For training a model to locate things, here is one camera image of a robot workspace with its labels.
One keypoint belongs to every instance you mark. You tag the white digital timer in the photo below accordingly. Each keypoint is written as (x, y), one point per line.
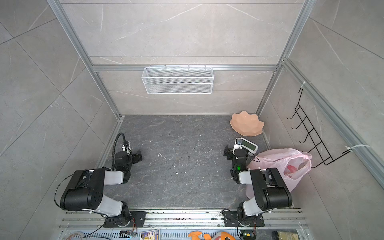
(249, 146)

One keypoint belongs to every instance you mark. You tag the colourful card packet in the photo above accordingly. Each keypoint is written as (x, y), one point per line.
(150, 235)

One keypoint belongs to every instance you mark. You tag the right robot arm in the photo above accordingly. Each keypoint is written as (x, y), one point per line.
(269, 189)

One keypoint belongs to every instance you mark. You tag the dark bottle with label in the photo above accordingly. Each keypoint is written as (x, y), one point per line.
(279, 235)

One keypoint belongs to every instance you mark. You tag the orange plush toy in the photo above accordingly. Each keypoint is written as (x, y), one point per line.
(196, 235)

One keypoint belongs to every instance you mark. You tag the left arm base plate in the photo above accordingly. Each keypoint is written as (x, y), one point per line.
(136, 218)

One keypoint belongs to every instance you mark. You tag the pink scalloped bowl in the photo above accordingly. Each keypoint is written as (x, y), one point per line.
(247, 125)

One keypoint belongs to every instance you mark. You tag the white wire mesh basket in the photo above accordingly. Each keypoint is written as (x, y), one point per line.
(178, 80)

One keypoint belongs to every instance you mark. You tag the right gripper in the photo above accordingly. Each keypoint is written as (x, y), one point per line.
(228, 151)

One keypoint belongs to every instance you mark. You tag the black wire hook rack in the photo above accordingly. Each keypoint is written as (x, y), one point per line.
(313, 136)

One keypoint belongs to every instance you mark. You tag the pink plastic bag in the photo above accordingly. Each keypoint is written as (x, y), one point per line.
(291, 164)

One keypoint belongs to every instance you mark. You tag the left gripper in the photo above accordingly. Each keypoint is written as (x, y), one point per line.
(135, 157)

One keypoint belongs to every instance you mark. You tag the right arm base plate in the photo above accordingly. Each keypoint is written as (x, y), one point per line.
(234, 219)

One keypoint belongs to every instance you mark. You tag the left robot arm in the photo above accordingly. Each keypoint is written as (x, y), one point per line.
(85, 190)

